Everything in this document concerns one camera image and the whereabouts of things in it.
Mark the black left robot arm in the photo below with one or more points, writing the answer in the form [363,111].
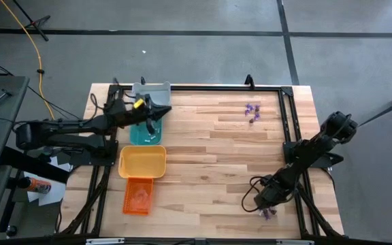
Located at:
[63,131]

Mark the yellow tape tag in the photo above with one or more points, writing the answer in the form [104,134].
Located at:
[138,103]

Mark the white paper sheets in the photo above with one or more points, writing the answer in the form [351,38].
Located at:
[56,195]

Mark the yellow plastic bin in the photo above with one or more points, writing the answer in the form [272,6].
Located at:
[141,161]

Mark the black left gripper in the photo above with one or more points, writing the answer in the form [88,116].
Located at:
[151,126]

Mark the orange slotted plastic basket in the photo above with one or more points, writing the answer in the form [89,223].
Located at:
[128,204]

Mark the black aluminium rig frame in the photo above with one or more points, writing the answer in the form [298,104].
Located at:
[216,88]

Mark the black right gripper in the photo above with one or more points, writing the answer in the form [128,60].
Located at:
[267,197]

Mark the teal plastic bin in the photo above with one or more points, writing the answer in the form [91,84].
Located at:
[138,136]

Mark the orange spray can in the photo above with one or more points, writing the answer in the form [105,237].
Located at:
[39,186]

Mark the white plastic bin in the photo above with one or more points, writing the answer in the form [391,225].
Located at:
[162,95]

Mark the silver aluminium bar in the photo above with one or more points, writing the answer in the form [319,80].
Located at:
[104,241]
[294,242]

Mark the black tripod stand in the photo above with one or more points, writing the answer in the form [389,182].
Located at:
[32,23]

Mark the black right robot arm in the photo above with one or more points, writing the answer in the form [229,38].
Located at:
[311,149]

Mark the black caster wheel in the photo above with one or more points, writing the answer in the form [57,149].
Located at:
[11,230]

